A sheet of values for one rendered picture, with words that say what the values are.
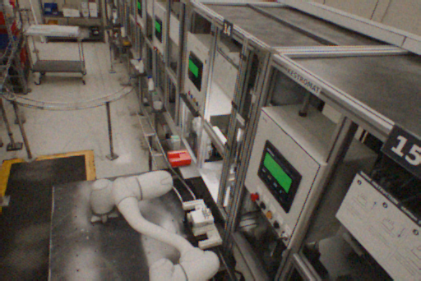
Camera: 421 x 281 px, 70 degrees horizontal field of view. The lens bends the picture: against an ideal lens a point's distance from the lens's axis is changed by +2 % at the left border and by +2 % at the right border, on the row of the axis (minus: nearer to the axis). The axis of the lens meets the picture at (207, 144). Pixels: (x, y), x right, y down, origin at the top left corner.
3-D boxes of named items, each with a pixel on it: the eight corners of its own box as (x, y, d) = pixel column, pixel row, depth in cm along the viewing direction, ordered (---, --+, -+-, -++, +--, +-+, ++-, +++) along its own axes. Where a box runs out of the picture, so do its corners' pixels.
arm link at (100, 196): (88, 201, 217) (85, 178, 205) (113, 194, 226) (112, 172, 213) (94, 217, 206) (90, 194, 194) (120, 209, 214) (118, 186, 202)
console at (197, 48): (180, 90, 239) (183, 31, 213) (213, 89, 249) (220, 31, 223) (197, 117, 208) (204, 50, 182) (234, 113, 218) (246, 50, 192)
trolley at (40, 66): (33, 85, 514) (19, 29, 461) (39, 74, 555) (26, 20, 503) (86, 85, 537) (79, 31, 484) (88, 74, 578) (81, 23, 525)
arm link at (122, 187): (115, 197, 145) (143, 190, 151) (106, 175, 157) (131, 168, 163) (117, 216, 152) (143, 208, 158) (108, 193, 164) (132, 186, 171)
